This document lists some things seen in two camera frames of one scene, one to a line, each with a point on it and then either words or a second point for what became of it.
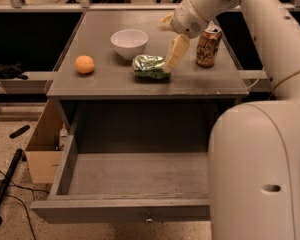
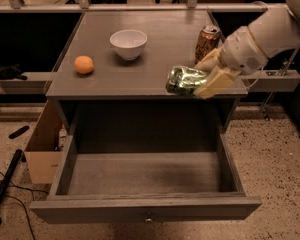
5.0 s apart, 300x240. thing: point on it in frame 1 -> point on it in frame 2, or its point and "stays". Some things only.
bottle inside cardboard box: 63,136 stays
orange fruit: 84,64 stays
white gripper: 186,21 -> 242,51
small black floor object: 19,131 stays
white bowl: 128,43 stays
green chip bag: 149,68 -> 184,80
